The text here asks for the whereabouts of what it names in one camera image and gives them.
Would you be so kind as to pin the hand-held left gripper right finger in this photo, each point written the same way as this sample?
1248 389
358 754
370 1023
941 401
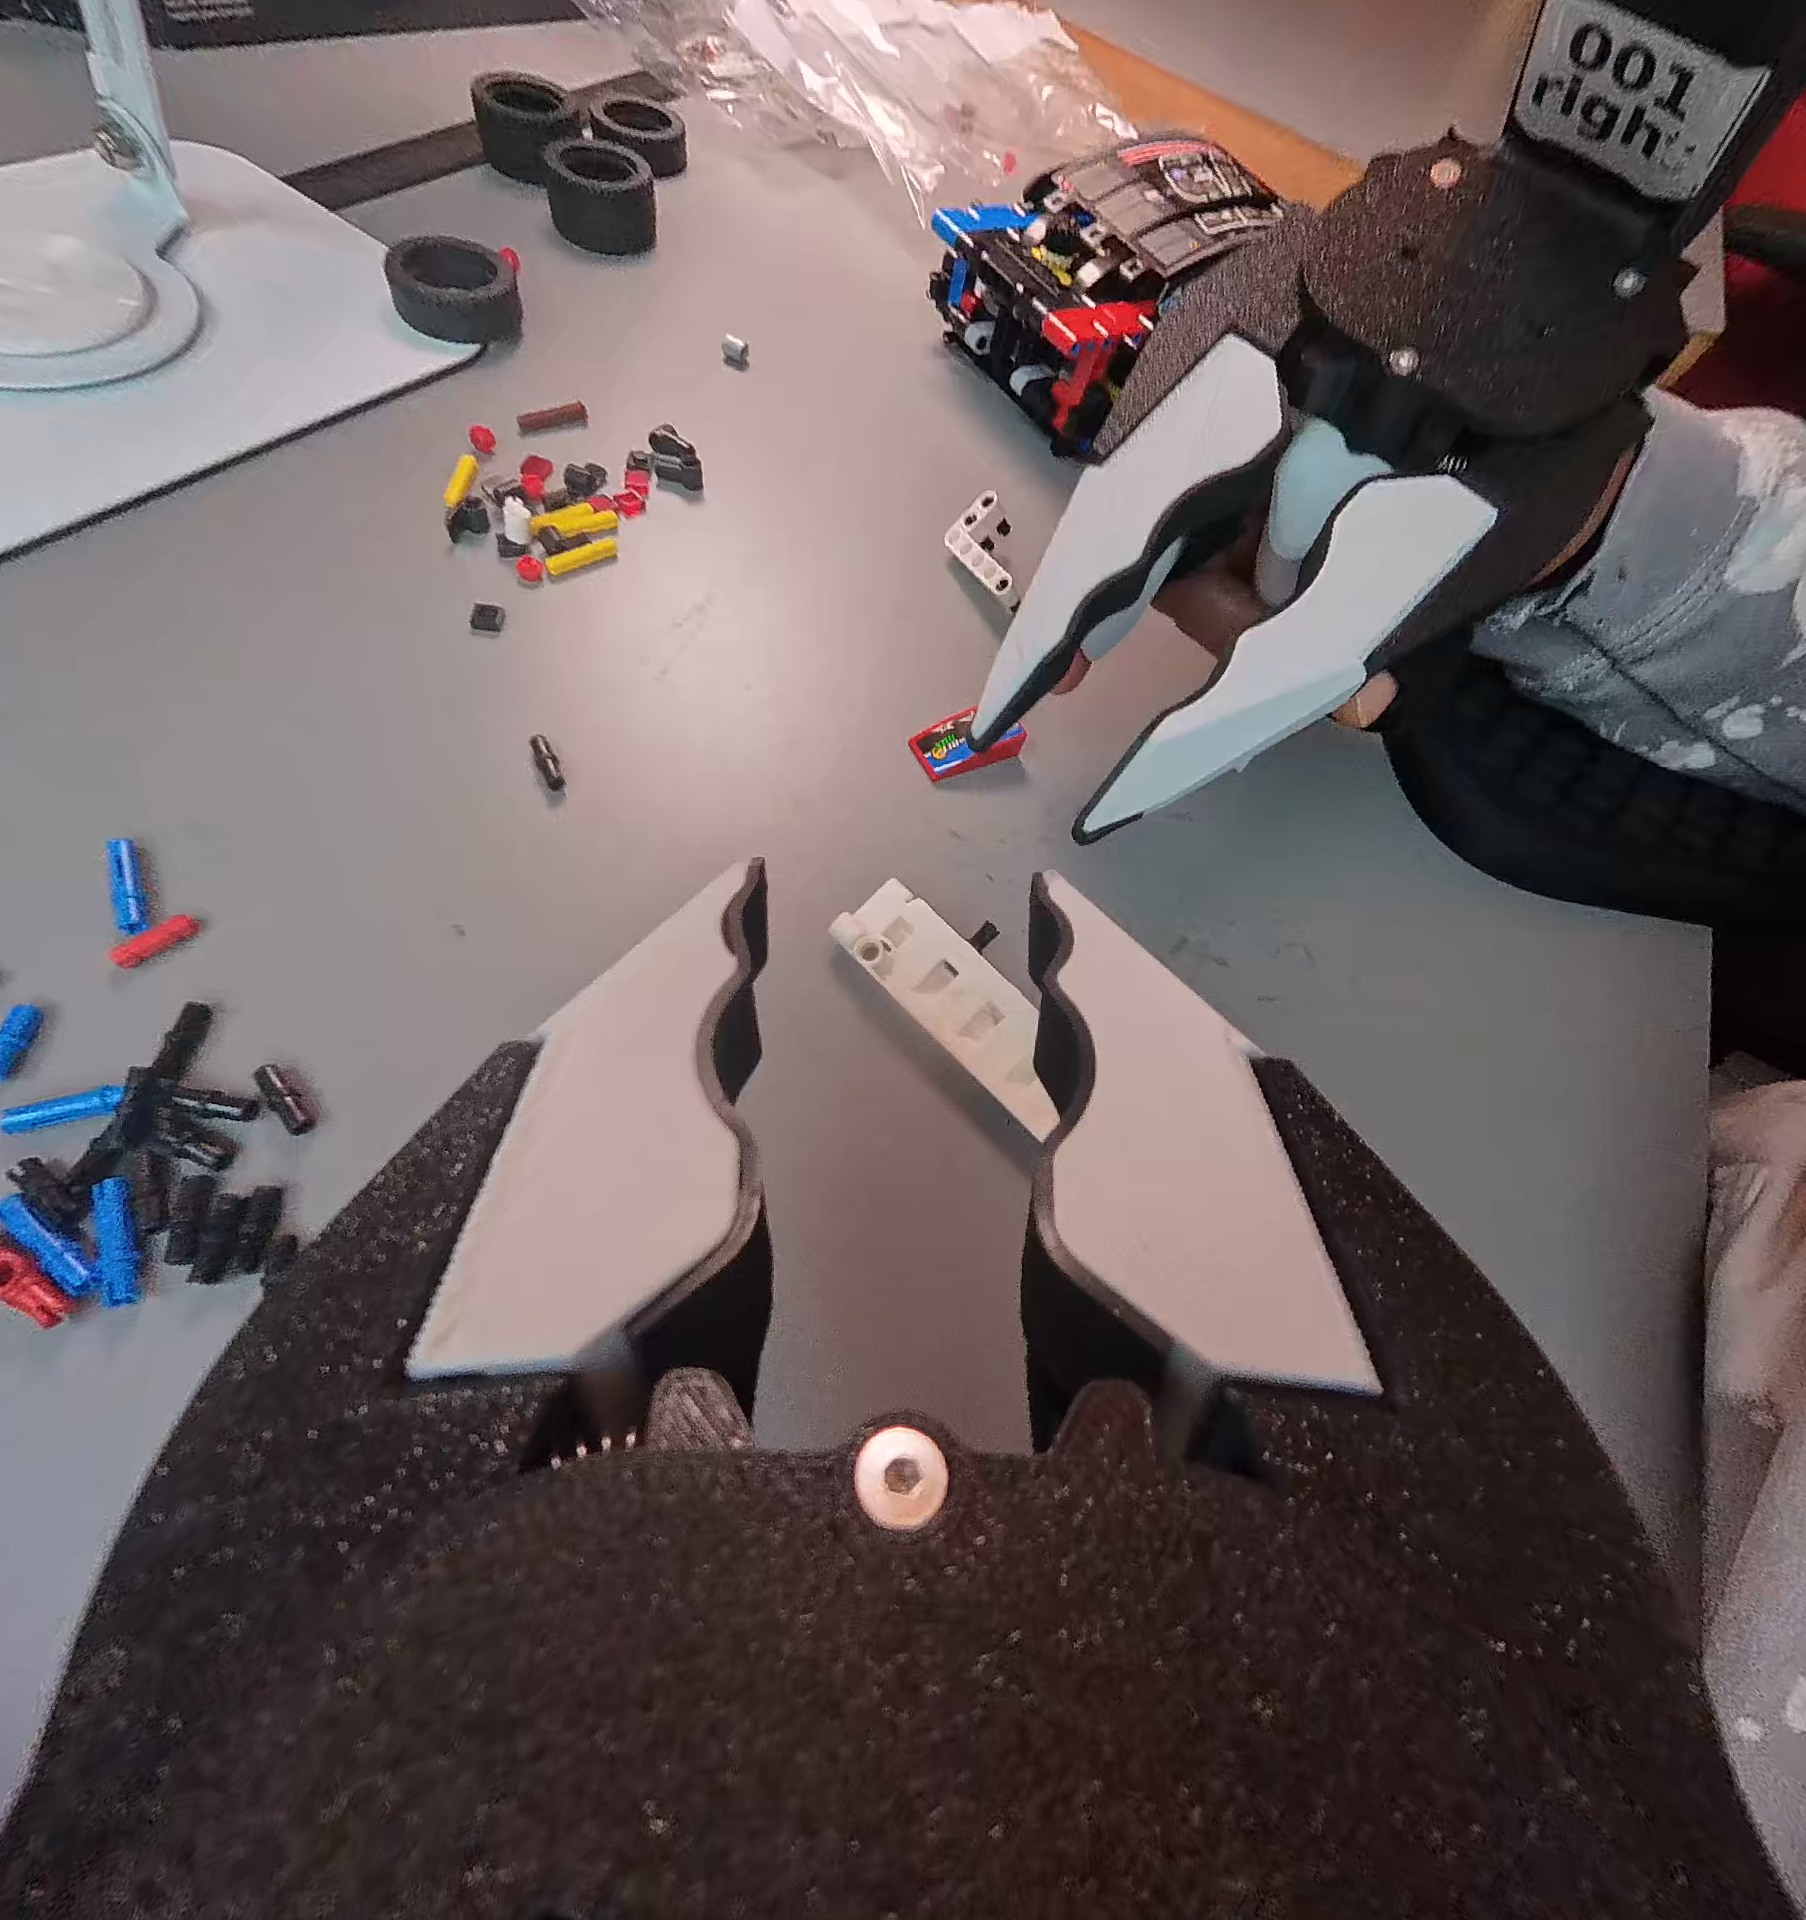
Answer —
1203 1201

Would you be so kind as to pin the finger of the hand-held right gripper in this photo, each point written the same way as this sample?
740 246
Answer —
1368 600
1143 510

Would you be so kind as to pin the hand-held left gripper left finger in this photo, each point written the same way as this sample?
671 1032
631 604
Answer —
587 1187

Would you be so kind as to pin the red printed tile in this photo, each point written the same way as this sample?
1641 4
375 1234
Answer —
971 750

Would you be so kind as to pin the person's right forearm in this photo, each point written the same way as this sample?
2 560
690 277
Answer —
1699 600

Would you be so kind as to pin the grey desk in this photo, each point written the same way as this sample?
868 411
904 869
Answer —
782 600

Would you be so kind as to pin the black desk mat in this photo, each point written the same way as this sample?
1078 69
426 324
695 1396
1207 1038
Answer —
422 150

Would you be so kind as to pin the person's right hand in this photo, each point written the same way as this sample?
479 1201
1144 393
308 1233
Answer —
1212 608

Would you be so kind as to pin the white angled beam brick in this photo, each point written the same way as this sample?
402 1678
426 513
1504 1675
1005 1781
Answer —
980 548

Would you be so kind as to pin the brick-built toy car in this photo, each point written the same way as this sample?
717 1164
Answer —
1083 271

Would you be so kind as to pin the red plastic chair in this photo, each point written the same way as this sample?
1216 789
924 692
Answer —
1802 329

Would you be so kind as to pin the pile of small connector pins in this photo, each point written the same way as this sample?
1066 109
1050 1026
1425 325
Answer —
108 1169

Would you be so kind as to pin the clear plastic bags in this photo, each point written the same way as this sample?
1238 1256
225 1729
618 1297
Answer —
873 75

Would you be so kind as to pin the pile of yellow red black bricks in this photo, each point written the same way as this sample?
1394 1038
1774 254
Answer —
573 503

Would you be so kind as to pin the brown axle rod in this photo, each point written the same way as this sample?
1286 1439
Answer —
553 416

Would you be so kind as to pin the person's torso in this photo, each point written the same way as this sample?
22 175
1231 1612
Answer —
1788 1426

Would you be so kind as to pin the white stand bracket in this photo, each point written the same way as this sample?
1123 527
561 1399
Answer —
131 104

